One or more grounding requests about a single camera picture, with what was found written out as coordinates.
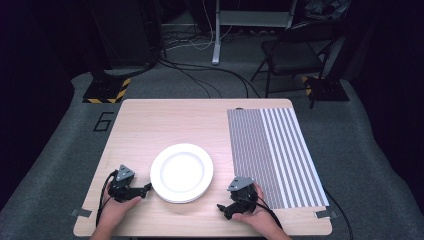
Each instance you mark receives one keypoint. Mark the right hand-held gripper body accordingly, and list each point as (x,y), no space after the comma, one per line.
(243,196)

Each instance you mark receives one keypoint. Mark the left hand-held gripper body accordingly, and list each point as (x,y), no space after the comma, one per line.
(121,186)

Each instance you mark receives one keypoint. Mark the person's right hand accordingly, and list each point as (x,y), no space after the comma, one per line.
(260,216)

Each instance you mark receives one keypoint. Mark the person's left hand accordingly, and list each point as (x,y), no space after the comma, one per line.
(113,213)

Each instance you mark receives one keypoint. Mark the grey tape strip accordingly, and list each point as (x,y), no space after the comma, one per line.
(326,213)
(81,212)

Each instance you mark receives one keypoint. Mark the grey white striped placemat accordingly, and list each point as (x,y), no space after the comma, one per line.
(266,150)

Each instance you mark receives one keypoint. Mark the black stand hazard-striped base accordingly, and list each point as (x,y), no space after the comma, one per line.
(106,90)
(328,90)

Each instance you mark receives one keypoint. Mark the black folding chair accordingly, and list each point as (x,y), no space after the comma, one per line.
(290,56)

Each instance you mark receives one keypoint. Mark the black equipment cabinet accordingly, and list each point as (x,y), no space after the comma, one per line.
(123,33)

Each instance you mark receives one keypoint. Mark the white metal stand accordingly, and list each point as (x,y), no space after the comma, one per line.
(216,40)

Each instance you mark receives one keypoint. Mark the dark cloth bundle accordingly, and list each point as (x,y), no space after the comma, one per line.
(326,8)

